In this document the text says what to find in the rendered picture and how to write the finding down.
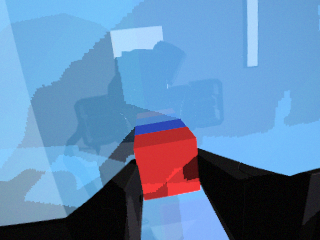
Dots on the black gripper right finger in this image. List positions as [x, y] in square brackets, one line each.
[257, 204]

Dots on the blue block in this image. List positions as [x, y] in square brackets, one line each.
[160, 126]

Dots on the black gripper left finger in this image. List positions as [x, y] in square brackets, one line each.
[113, 213]

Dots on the red block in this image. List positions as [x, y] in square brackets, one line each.
[167, 162]

